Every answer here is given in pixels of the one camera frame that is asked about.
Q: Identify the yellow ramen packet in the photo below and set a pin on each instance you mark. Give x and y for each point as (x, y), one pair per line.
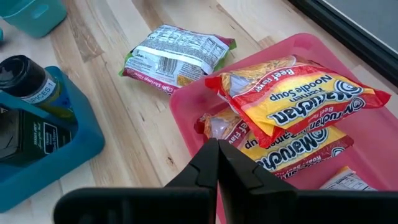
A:
(348, 182)

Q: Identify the dark red ramen packet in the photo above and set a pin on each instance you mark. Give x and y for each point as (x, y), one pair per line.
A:
(298, 149)

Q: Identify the bright red ramen packet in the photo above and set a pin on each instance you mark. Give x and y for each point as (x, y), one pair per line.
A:
(295, 99)

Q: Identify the black-lid spice jar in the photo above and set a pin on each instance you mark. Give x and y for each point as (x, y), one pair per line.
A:
(21, 74)

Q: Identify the dark green spice tin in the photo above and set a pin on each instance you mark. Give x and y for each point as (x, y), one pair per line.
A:
(31, 137)

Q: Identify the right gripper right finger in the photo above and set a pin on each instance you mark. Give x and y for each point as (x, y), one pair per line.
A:
(264, 202)

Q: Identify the black aluminium table frame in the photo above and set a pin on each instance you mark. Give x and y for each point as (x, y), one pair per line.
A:
(342, 34)

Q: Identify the green-edged shrimp ramen packet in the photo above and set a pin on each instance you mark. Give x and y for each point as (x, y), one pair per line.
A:
(177, 56)

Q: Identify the blue rectangular plastic bin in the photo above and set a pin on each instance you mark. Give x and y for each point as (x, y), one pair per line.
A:
(62, 165)

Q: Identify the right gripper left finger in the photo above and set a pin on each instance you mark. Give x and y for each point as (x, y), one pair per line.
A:
(155, 205)

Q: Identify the red plastic bin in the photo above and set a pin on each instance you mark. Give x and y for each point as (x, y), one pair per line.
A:
(373, 149)

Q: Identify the teal plastic bin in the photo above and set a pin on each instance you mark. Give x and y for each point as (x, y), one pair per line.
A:
(34, 15)

